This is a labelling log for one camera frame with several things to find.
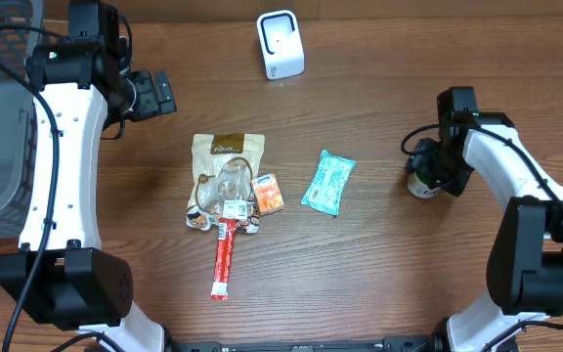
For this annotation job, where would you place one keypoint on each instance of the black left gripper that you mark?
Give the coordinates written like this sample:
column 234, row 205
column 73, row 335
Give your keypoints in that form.
column 149, row 105

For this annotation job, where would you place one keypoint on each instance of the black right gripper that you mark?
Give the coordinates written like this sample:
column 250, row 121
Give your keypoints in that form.
column 419, row 161

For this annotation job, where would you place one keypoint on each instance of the green lid small jar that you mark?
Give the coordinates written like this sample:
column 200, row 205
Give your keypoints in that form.
column 418, row 183

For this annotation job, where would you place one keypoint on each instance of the beige snack pouch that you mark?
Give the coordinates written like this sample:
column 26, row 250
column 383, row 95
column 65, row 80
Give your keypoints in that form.
column 224, row 166

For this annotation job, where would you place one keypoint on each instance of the teal packet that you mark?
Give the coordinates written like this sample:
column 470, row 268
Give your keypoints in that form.
column 331, row 177

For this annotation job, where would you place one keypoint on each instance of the red stick snack packet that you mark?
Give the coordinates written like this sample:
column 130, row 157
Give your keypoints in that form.
column 225, row 245

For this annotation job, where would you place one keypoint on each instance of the orange tissue pack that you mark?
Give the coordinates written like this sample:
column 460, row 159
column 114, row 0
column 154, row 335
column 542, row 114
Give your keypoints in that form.
column 268, row 193

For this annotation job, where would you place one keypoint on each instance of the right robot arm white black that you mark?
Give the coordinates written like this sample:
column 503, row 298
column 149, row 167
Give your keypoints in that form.
column 524, row 273

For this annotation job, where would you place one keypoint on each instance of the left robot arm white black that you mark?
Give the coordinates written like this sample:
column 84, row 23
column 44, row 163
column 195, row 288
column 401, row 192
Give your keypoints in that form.
column 81, row 83

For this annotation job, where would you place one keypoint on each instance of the white barcode scanner stand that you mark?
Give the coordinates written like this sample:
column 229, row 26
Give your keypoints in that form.
column 281, row 44

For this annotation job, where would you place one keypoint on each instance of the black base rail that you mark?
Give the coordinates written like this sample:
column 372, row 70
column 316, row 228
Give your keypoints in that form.
column 301, row 346

